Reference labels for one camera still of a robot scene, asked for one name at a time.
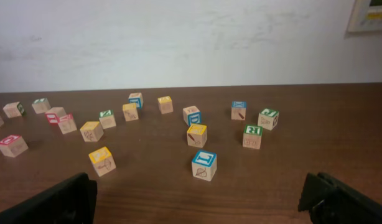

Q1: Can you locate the beige wall control panel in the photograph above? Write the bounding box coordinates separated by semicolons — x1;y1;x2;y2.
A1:
347;0;382;32

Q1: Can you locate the green L letter block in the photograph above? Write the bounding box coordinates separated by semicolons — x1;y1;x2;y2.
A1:
32;98;51;114

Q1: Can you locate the blue side far block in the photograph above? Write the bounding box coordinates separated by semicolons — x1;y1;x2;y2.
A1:
128;92;144;109

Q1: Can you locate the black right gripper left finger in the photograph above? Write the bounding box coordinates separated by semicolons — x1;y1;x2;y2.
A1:
0;172;97;224

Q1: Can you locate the yellow top far block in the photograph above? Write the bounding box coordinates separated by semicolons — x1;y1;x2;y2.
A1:
157;96;174;114

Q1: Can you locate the red A tilted block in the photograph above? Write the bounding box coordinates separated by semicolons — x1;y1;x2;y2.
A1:
58;114;77;134

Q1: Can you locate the blue D side block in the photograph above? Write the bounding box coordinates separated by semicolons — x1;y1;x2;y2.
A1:
183;106;202;126

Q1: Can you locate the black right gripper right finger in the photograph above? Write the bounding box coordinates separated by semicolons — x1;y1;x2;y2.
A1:
298;172;382;224

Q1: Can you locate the red O letter block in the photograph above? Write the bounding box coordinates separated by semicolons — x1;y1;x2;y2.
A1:
0;135;29;157

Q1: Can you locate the red side plain block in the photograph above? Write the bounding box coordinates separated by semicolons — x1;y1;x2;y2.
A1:
45;107;66;124

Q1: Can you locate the yellow block beside Z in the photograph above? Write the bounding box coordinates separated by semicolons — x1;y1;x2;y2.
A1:
123;103;139;122

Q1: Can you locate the blue L letter block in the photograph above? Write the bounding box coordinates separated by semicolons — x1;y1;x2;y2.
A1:
192;150;217;182

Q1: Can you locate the plain wooden top block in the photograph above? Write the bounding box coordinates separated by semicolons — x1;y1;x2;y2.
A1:
3;101;26;118

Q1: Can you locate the yellow pencil picture block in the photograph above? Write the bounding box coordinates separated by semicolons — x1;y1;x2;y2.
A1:
187;124;207;148

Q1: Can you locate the yellow umbrella picture block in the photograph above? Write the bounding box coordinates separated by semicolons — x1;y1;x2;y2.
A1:
88;146;116;177

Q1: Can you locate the blue X letter block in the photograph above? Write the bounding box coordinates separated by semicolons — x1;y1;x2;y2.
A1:
231;101;246;120

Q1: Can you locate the green Z letter block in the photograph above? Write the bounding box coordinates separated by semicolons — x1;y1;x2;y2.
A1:
99;110;116;129

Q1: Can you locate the green J letter block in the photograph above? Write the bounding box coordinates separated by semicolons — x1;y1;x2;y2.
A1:
258;108;279;131

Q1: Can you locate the yellow block near P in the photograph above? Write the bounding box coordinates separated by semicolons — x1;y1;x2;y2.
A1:
80;121;104;142

